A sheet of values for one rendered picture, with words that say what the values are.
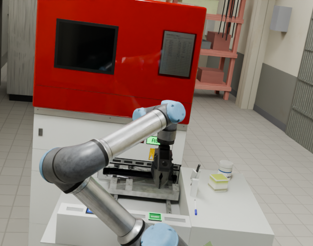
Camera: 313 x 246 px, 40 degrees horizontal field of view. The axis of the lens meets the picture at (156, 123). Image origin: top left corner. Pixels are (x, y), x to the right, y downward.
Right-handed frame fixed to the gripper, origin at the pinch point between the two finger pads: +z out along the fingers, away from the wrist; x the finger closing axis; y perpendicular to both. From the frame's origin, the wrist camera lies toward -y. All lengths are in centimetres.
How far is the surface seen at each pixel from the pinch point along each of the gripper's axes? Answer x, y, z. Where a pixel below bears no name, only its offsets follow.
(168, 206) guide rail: -8.5, 32.5, 25.7
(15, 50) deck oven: 198, 483, 31
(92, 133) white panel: 35, 58, 1
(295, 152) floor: -216, 392, 111
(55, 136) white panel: 54, 58, 5
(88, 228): 27.0, -4.0, 20.2
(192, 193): -18.0, 23.4, 12.7
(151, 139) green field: 3, 58, 1
